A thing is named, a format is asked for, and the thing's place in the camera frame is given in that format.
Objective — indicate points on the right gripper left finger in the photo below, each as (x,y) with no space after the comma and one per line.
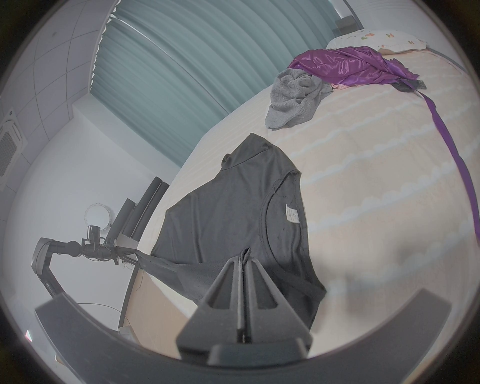
(198,326)

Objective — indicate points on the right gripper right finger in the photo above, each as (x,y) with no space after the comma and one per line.
(288,326)

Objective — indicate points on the black T-shirt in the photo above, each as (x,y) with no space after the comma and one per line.
(225,210)

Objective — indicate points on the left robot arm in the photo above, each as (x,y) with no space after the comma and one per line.
(41,258)

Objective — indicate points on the bed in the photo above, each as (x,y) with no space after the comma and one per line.
(375,180)

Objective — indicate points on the black chest of drawers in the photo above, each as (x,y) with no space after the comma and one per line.
(148,202)

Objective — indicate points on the round white mirror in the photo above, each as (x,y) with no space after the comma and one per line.
(96,215)

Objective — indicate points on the blue-green curtain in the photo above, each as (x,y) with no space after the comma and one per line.
(150,105)
(232,48)

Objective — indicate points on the grey garment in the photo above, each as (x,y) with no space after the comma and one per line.
(292,99)

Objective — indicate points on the pink garment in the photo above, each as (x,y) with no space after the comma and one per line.
(339,86)

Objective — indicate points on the ceiling air conditioner vent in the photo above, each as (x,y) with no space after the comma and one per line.
(9,150)

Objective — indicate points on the purple satin garment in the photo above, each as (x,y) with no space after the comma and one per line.
(337,65)

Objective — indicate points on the white printed pillow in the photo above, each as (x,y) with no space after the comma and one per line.
(378,37)

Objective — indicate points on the grey bedside table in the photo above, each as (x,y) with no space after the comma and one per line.
(345,25)

